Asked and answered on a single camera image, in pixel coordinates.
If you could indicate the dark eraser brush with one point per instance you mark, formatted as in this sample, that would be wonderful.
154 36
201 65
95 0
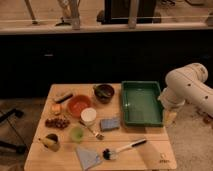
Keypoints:
62 98

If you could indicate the white black dish brush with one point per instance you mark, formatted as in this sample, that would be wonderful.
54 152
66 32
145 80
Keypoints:
111 154

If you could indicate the orange block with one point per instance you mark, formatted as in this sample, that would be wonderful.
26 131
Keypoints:
56 109

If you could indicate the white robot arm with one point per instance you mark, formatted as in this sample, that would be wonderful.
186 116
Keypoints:
186 84

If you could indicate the green plastic tray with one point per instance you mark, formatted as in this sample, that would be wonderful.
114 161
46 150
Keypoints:
140 104

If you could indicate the black chair base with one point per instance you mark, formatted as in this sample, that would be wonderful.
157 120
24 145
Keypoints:
13 139

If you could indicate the dark brown bowl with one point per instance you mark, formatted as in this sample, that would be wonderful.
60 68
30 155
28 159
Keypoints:
103 93

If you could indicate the blue grey cloth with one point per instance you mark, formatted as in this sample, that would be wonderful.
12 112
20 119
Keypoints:
87 158

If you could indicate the white round container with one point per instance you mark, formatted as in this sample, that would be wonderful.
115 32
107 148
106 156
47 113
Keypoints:
88 116

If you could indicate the small green cup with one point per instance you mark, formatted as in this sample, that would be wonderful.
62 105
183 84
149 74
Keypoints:
76 134

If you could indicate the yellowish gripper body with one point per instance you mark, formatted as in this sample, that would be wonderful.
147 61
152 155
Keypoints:
168 117

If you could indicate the blue sponge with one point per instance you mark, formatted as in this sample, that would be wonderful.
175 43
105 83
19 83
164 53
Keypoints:
109 124

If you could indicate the bunch of dark grapes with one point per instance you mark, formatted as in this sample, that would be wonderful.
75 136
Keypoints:
58 123

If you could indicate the red bowl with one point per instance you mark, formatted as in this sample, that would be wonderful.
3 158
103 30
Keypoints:
77 104

